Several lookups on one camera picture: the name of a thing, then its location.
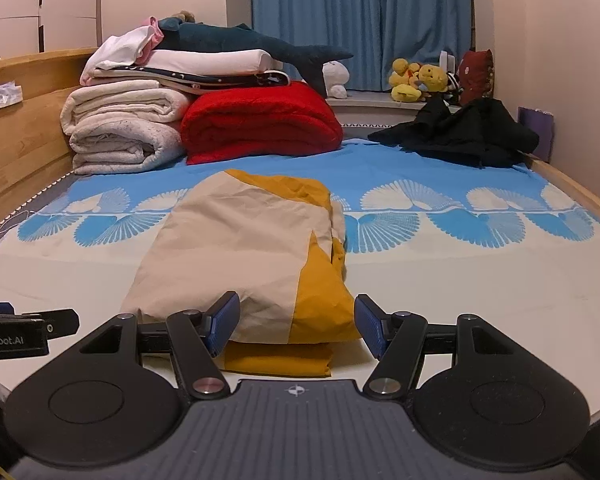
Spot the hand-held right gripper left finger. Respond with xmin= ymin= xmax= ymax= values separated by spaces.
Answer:
xmin=80 ymin=290 xmax=242 ymax=402

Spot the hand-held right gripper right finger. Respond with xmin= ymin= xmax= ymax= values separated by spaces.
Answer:
xmin=354 ymin=293 xmax=518 ymax=402

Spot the beige and mustard hoodie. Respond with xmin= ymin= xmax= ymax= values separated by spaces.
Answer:
xmin=121 ymin=169 xmax=365 ymax=378

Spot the pile of black clothes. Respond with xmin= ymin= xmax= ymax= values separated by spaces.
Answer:
xmin=367 ymin=96 xmax=540 ymax=169

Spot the folded red blanket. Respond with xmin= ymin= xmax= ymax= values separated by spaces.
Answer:
xmin=180 ymin=81 xmax=344 ymax=166

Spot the window sill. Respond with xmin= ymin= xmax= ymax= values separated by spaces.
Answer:
xmin=325 ymin=91 xmax=463 ymax=128

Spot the tissue packet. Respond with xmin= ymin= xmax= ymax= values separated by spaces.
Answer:
xmin=0 ymin=81 xmax=25 ymax=110

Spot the yellow plush toy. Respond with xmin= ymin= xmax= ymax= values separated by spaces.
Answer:
xmin=389 ymin=58 xmax=423 ymax=103
xmin=416 ymin=64 xmax=451 ymax=95

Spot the white plush toy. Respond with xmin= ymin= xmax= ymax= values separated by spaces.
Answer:
xmin=321 ymin=60 xmax=351 ymax=99

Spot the purple box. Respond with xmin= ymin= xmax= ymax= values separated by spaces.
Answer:
xmin=517 ymin=106 xmax=555 ymax=163

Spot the pink and white cloth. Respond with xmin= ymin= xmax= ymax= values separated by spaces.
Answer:
xmin=80 ymin=16 xmax=166 ymax=86

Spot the dark teal shark plush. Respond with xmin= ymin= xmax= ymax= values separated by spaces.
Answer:
xmin=157 ymin=16 xmax=355 ymax=98

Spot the blue curtain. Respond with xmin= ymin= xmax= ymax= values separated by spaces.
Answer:
xmin=250 ymin=0 xmax=473 ymax=93

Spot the wooden bed frame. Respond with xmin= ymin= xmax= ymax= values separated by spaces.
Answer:
xmin=0 ymin=47 xmax=600 ymax=241

